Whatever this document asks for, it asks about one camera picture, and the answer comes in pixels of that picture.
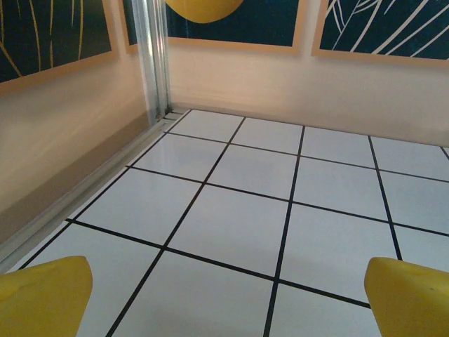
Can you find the wall panel with peach disc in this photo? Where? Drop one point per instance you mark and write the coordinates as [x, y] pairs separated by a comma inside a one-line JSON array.
[[52, 35]]

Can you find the aluminium corner post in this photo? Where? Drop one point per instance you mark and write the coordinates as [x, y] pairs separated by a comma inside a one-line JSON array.
[[152, 52]]

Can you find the wall panel with leaf outlines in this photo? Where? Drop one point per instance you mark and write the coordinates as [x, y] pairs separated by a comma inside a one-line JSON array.
[[386, 24]]

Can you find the aluminium table side rail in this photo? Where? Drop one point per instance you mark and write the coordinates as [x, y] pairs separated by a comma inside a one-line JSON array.
[[87, 186]]

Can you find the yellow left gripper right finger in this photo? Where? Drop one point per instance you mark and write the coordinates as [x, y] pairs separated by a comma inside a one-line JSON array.
[[410, 302]]

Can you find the wall panel with yellow oval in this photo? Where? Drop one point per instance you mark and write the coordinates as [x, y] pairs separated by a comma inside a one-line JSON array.
[[245, 21]]

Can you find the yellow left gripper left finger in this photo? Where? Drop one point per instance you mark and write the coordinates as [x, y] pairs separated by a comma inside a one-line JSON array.
[[38, 302]]

